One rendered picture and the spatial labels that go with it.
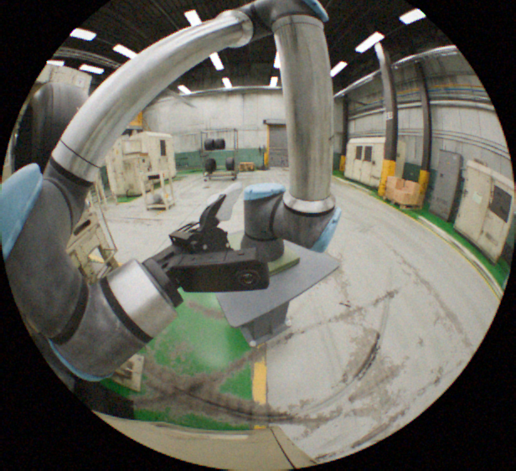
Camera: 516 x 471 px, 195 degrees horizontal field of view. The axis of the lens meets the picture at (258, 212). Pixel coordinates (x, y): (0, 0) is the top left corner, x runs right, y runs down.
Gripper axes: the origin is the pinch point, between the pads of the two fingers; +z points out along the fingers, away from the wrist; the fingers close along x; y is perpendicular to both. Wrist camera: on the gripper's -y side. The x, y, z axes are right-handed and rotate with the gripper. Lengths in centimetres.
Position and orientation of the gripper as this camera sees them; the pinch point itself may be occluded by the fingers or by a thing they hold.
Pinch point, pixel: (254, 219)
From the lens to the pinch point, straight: 29.2
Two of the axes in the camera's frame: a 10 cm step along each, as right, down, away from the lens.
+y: -8.4, 0.1, 5.5
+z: 5.0, -3.9, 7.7
